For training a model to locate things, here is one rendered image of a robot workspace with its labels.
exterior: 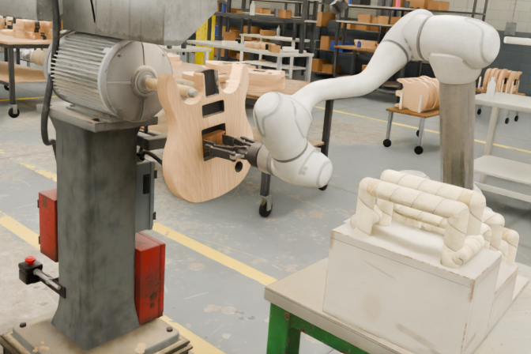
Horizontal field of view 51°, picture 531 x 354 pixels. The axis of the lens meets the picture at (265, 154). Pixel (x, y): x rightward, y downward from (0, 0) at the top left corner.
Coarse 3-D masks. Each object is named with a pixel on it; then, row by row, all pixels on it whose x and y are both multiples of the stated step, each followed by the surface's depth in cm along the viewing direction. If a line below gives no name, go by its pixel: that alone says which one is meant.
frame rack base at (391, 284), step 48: (336, 240) 104; (384, 240) 102; (432, 240) 103; (336, 288) 106; (384, 288) 99; (432, 288) 94; (480, 288) 93; (384, 336) 101; (432, 336) 95; (480, 336) 101
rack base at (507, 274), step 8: (504, 264) 115; (504, 272) 111; (512, 272) 111; (504, 280) 108; (512, 280) 112; (496, 288) 104; (504, 288) 108; (512, 288) 114; (496, 296) 104; (504, 296) 109; (512, 296) 116; (496, 304) 105; (504, 304) 111; (496, 312) 107; (504, 312) 113; (496, 320) 108; (488, 328) 104
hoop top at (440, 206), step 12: (372, 180) 100; (372, 192) 99; (384, 192) 98; (396, 192) 96; (408, 192) 95; (420, 192) 95; (408, 204) 95; (420, 204) 94; (432, 204) 92; (444, 204) 91; (456, 204) 91; (444, 216) 92
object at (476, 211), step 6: (474, 204) 96; (480, 204) 96; (474, 210) 96; (480, 210) 96; (474, 216) 97; (480, 216) 97; (468, 222) 97; (474, 222) 97; (480, 222) 97; (468, 228) 98; (474, 228) 97; (468, 234) 98; (474, 234) 97
